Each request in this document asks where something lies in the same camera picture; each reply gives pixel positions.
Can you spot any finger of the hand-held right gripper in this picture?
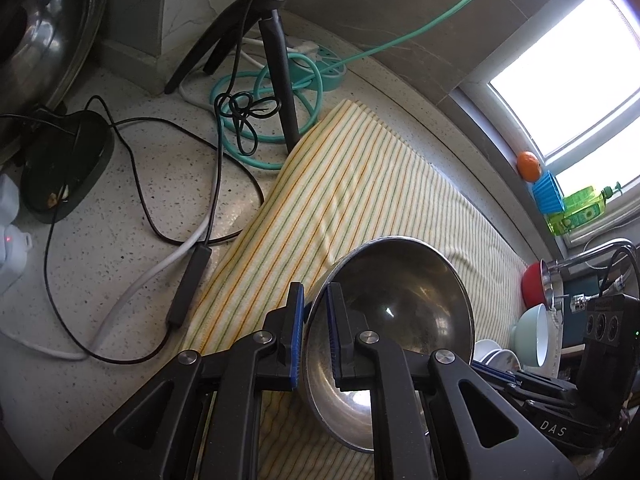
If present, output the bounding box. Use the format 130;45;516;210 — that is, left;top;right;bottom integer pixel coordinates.
470;361;576;407

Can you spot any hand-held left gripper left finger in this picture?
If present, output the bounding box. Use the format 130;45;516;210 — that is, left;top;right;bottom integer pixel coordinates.
52;282;306;480

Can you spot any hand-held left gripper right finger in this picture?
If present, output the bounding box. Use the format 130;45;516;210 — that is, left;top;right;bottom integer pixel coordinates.
326;282;581;480

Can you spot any small white floral plate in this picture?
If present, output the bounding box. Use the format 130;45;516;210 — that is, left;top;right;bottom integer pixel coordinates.
472;339;521;368

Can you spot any light green bowl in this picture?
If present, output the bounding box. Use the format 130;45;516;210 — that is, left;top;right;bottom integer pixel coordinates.
510;302;556;368

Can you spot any stainless steel bowl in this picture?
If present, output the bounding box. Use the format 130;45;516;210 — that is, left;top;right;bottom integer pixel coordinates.
302;236;476;455

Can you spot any red bowl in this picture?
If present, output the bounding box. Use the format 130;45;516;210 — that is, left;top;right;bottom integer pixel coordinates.
521;260;551;308

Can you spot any dark blue box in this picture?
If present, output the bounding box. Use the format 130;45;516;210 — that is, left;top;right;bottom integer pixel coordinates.
560;277;603;351

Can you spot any chrome faucet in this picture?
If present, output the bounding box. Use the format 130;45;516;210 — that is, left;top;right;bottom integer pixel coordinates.
542;240;640;311

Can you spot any black adapter box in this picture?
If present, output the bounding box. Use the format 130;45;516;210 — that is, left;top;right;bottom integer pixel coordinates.
166;246;212;330

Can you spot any green dish soap bottle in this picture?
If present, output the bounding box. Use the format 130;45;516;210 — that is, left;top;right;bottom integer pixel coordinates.
547;181;623;237

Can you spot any striped yellow green cloth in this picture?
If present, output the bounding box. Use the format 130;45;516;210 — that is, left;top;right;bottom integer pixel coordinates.
180;99;531;480

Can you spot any blue plastic basket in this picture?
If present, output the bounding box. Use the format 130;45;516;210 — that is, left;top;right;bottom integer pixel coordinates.
531;170;566;216

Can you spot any orange fruit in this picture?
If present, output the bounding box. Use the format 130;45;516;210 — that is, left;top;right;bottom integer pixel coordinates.
516;151;543;182

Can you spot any teal power strip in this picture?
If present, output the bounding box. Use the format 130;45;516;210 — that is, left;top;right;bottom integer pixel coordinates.
287;44;347;92

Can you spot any black tripod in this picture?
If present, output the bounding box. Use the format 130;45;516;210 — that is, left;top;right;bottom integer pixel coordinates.
164;0;321;153

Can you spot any black oval base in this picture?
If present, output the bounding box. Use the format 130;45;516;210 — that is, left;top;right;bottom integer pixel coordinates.
22;110;116;224

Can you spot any window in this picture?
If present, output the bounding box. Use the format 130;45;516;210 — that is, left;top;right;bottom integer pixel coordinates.
450;0;640;251

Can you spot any large steel wok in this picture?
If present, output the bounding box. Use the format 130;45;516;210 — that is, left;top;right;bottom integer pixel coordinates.
0;0;113;161

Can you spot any metal spray hose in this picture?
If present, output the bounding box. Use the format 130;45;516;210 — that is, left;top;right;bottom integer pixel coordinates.
560;245;640;311

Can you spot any white cable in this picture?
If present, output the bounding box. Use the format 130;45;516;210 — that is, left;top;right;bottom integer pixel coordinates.
0;82;266;361

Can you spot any coiled black cable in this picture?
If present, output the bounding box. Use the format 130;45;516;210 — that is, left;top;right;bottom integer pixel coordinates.
214;35;281;156

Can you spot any thin black cable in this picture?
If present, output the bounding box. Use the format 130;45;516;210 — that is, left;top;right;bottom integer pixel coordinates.
0;95;266;365

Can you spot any teal green cable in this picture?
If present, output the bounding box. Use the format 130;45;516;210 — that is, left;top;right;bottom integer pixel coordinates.
210;0;523;171

